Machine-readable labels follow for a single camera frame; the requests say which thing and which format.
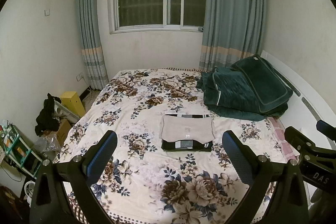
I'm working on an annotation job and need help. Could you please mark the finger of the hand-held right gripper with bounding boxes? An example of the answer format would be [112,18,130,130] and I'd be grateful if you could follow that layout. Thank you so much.
[316,120,336,138]
[285,126,316,159]

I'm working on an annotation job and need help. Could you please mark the dark green pillow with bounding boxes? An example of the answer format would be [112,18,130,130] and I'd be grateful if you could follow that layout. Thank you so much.
[230,54,294,113]

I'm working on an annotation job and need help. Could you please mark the teal storage shelf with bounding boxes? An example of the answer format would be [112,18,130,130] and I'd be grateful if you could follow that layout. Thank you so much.
[0,124,44,178]

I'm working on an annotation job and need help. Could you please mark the black hanging clothes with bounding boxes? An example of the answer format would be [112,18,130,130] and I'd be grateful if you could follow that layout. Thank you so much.
[35,93,62,135]

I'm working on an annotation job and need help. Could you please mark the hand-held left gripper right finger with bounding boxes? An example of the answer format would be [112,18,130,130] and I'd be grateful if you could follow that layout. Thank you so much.
[222,130,309,224]

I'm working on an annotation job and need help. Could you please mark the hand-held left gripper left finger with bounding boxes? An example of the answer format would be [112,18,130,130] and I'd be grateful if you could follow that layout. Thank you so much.
[29,130,118,224]

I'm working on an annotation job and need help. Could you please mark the cardboard box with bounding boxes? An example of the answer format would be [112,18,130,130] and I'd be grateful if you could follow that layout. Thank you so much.
[43,119,72,147]

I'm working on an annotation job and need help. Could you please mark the floral bed blanket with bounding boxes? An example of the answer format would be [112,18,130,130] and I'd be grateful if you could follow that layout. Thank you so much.
[52,68,300,224]

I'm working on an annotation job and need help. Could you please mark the clear plastic bag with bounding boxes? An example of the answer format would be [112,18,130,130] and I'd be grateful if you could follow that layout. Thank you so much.
[34,133,62,155]

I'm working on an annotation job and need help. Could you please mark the black grey striped folded sweater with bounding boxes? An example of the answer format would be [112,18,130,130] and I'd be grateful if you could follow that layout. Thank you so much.
[161,113,213,152]

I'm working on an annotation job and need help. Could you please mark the beige long-sleeve shirt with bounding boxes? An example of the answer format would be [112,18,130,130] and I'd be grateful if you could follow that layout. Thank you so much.
[159,114,216,143]

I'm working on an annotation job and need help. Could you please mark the yellow box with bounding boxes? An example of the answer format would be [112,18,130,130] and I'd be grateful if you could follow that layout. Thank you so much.
[60,91,86,117]

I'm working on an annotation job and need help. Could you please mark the pink checked bed sheet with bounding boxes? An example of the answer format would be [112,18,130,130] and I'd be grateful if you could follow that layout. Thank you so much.
[266,116,298,163]

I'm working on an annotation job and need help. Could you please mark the dark green quilt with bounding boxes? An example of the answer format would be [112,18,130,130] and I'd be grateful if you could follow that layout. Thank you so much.
[196,67,289,122]

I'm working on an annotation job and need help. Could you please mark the white headboard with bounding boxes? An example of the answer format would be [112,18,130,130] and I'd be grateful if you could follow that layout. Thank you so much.
[260,49,336,146]

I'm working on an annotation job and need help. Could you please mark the teal curtain with beige band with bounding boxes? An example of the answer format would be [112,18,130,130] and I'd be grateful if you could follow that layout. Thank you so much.
[76,0,109,90]
[199,0,268,71]

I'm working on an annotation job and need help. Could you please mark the grey metal rack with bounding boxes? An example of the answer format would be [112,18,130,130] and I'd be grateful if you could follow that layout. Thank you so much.
[54,102,80,122]

